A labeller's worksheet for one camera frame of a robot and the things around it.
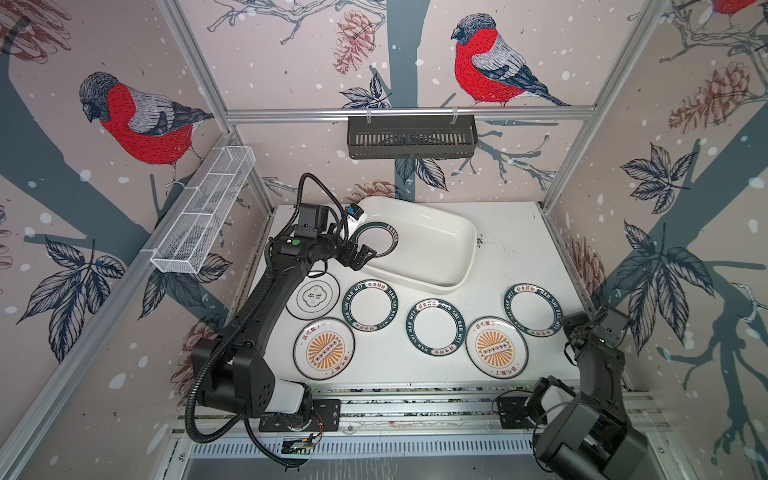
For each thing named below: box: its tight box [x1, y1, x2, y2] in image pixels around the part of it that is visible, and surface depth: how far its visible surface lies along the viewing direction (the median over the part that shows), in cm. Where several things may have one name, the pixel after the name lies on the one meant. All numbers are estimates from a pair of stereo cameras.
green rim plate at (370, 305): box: [342, 279, 399, 332], surface depth 95 cm
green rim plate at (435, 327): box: [406, 298, 466, 357], surface depth 90 cm
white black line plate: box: [286, 272, 341, 321], surface depth 97 cm
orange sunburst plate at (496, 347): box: [466, 316, 529, 380], surface depth 86 cm
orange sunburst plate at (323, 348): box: [293, 317, 356, 381], surface depth 86 cm
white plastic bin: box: [359, 196, 479, 295], surface depth 110 cm
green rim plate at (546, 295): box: [503, 283, 563, 338], surface depth 94 cm
